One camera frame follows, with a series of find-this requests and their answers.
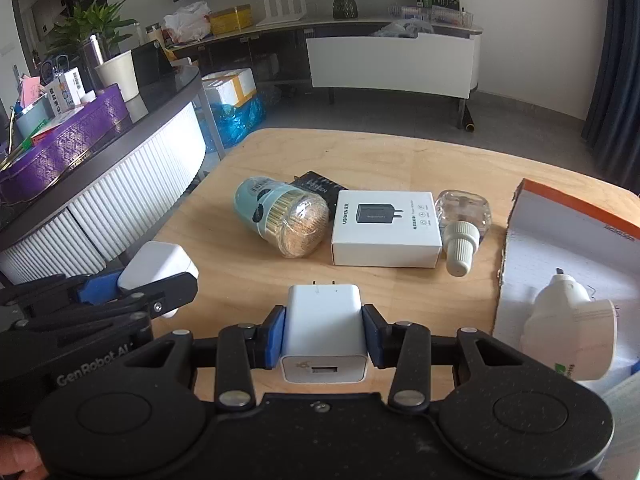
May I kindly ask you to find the white square charger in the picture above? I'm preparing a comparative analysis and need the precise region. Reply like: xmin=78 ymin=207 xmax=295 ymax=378
xmin=118 ymin=240 xmax=198 ymax=318

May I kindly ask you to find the white plug with green logo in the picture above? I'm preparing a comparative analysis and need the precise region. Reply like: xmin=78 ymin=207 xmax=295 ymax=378
xmin=520 ymin=269 xmax=617 ymax=382

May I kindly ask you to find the white usb charger cube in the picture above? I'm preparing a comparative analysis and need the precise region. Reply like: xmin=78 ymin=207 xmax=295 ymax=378
xmin=280 ymin=284 xmax=369 ymax=384

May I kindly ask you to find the teal green cardboard box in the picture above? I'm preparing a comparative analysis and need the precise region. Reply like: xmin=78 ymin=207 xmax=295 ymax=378
xmin=598 ymin=373 xmax=640 ymax=480

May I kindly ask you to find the person's left hand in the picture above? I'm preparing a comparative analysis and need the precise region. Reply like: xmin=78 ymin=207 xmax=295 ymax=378
xmin=0 ymin=436 xmax=49 ymax=480

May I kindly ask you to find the purple rectangular tray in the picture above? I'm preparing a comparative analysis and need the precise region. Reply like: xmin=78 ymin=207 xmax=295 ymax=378
xmin=1 ymin=84 xmax=129 ymax=205

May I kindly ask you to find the orange white cardboard box lid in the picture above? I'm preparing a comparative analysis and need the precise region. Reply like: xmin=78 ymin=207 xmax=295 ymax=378
xmin=492 ymin=180 xmax=639 ymax=393

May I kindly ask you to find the blue plastic bag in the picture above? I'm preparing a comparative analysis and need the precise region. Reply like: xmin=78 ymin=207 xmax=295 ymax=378
xmin=194 ymin=96 xmax=266 ymax=153

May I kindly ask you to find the black small box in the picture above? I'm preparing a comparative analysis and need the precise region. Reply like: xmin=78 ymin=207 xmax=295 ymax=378
xmin=291 ymin=171 xmax=346 ymax=222

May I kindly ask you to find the clear bottle white cap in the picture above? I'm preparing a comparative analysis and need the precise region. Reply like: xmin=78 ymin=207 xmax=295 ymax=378
xmin=435 ymin=190 xmax=492 ymax=278

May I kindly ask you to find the white paper cup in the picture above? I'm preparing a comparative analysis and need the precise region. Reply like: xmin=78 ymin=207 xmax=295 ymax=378
xmin=96 ymin=50 xmax=139 ymax=102

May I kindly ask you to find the white charger box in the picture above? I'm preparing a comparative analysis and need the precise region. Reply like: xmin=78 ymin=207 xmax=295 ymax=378
xmin=331 ymin=191 xmax=442 ymax=269

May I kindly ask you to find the white yellow cardboard box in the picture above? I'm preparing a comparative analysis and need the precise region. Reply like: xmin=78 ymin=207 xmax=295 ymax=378
xmin=202 ymin=68 xmax=257 ymax=107

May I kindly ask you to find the potted plant on side table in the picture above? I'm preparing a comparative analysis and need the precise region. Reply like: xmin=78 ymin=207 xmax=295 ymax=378
xmin=47 ymin=0 xmax=137 ymax=58

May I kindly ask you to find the white plastic bag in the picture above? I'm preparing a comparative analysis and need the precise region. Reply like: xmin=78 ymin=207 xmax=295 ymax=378
xmin=163 ymin=1 xmax=210 ymax=44

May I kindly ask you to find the yellow box on console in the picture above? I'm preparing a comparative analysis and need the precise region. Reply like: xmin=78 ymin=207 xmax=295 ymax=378
xmin=208 ymin=4 xmax=254 ymax=36

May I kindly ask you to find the white wifi router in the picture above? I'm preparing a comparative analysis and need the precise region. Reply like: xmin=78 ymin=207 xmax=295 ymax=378
xmin=256 ymin=0 xmax=307 ymax=27

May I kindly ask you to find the dark blue curtain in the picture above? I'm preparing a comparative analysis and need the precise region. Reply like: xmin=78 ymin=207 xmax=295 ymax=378
xmin=582 ymin=0 xmax=639 ymax=193

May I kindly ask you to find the white curved tv console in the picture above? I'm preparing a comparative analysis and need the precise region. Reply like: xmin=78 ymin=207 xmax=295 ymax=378
xmin=172 ymin=10 xmax=483 ymax=131

